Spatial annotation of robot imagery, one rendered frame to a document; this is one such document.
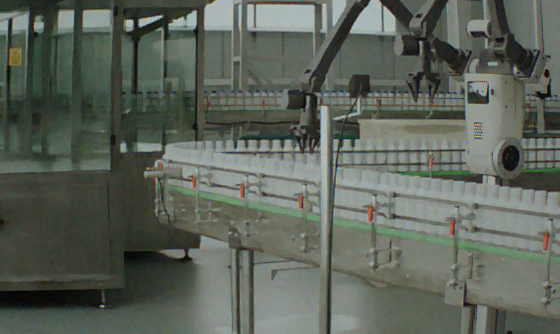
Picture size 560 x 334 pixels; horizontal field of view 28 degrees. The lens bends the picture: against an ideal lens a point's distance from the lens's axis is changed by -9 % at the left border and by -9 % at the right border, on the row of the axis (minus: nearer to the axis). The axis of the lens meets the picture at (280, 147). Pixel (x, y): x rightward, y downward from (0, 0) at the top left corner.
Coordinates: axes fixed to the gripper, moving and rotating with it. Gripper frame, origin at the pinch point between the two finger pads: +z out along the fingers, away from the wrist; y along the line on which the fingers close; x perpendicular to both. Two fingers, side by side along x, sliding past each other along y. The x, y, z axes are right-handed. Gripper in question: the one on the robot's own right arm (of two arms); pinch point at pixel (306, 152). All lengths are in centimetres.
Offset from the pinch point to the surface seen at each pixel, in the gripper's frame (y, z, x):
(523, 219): -1, 12, 126
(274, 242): 0.1, 34.2, -19.2
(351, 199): -0.9, 13.9, 30.8
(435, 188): -2, 7, 78
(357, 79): 42, -23, 101
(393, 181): -2, 6, 54
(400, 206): -1, 14, 60
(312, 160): -1.6, 2.8, 1.8
